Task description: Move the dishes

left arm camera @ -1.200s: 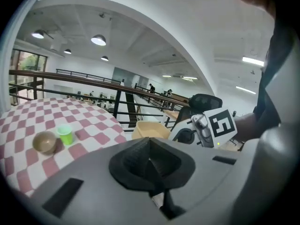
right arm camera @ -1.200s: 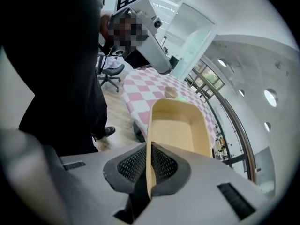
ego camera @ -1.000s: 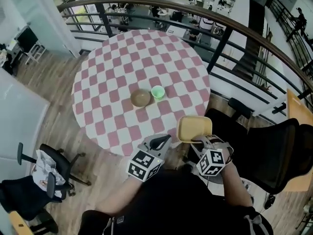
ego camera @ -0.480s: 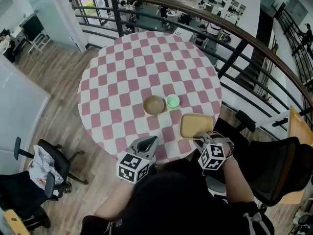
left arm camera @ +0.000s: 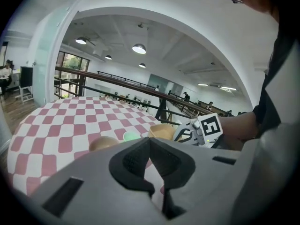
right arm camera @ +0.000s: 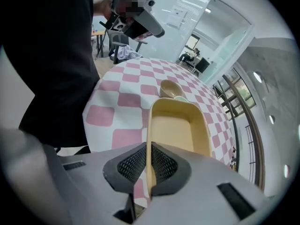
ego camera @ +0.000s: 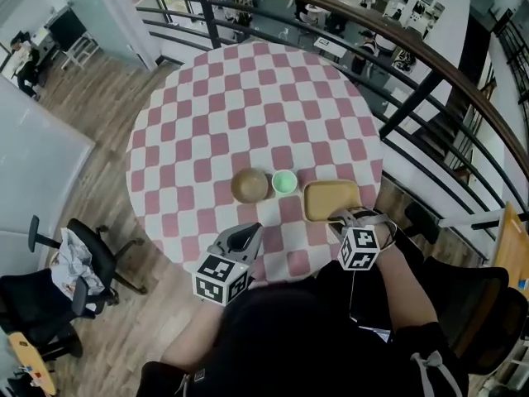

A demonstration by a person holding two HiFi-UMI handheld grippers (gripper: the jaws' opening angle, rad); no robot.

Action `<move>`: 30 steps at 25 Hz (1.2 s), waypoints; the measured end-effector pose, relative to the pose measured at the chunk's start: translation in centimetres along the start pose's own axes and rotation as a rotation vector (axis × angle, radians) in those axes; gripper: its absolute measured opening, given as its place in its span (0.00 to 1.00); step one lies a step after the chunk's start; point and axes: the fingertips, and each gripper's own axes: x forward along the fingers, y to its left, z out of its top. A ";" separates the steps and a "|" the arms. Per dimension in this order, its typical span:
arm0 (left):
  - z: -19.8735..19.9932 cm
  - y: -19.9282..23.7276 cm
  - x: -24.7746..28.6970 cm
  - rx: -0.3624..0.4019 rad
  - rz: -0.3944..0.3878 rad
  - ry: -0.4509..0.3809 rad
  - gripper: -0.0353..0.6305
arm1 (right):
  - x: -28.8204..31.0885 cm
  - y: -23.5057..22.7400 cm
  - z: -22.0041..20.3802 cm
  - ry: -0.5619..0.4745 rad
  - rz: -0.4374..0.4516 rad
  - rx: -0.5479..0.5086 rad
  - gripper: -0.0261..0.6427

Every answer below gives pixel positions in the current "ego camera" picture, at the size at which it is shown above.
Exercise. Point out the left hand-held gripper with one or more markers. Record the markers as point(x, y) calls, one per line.
point(219, 277)

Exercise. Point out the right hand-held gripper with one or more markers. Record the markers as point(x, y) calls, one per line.
point(359, 246)

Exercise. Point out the person's right forearm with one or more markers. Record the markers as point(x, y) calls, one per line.
point(407, 288)

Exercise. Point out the wooden table white legs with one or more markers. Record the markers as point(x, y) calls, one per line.
point(512, 238)

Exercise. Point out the tan round bowl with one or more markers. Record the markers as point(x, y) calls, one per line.
point(249, 185)

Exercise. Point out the white metal stool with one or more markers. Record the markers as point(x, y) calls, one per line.
point(80, 50)

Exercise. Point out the dark staircase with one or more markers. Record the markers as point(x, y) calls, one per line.
point(450, 118)

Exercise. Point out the white desk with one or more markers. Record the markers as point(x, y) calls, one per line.
point(37, 172)

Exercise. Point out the yellow square tray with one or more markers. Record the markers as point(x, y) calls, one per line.
point(326, 197)

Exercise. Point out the person's left forearm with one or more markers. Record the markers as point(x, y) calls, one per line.
point(188, 341)

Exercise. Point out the person's black shirt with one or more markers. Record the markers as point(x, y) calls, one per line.
point(289, 345)

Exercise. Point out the small blue cup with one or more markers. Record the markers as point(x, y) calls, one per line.
point(524, 284)

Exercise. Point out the crumpled white cloth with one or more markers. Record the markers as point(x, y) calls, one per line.
point(76, 263)

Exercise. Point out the black cabinet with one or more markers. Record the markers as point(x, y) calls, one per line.
point(66, 29)

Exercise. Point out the round wooden board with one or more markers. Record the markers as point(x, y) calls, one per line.
point(31, 362)

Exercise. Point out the green cup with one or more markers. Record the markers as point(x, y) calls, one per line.
point(284, 181)

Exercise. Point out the black swivel chair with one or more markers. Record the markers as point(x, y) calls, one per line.
point(29, 300)

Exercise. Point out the black mesh office chair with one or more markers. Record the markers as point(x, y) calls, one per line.
point(475, 304)

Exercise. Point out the curved black wooden-top railing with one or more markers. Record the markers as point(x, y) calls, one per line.
point(330, 4)

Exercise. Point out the pink white checkered tablecloth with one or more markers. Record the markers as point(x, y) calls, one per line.
point(248, 110)

